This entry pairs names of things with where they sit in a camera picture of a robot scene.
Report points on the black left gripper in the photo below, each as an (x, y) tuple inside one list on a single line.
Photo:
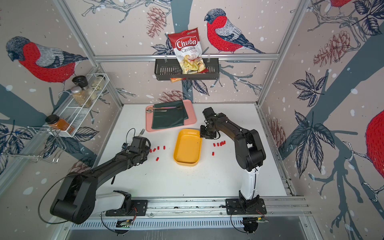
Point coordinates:
[(147, 150)]

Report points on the black lid spice jar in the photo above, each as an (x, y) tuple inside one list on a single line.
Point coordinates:
[(81, 81)]

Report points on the orange spice jar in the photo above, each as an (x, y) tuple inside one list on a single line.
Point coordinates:
[(58, 123)]

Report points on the aluminium corner frame post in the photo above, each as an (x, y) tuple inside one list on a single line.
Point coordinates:
[(80, 36)]

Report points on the long gold colourful spoon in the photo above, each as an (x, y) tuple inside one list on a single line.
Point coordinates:
[(165, 108)]

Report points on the chrome wire holder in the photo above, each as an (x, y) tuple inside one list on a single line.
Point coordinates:
[(32, 144)]

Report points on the dark green cloth napkin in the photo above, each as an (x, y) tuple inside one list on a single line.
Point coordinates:
[(174, 116)]

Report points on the black wire wall basket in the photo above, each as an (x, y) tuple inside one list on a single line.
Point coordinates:
[(165, 70)]

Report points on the small silver spoon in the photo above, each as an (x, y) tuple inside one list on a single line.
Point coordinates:
[(155, 110)]

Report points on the white wire spice rack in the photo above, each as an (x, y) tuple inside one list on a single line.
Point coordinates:
[(75, 115)]

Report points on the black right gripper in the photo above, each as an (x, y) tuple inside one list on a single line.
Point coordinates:
[(202, 135)]

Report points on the Chuba cassava chips bag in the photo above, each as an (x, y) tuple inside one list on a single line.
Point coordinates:
[(188, 50)]

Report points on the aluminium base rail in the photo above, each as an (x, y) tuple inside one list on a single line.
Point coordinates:
[(214, 208)]

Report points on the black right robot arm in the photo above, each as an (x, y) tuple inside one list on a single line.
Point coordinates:
[(249, 152)]

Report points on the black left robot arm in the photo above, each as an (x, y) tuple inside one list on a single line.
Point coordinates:
[(76, 199)]

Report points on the silver lid spice jar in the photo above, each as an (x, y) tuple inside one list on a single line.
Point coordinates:
[(81, 97)]

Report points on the yellow plastic storage box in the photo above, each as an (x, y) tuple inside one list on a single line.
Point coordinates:
[(188, 148)]

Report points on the clear spice jar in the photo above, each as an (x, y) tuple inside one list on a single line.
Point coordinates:
[(98, 83)]

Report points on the pink plastic tray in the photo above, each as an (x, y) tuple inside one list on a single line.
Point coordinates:
[(191, 120)]

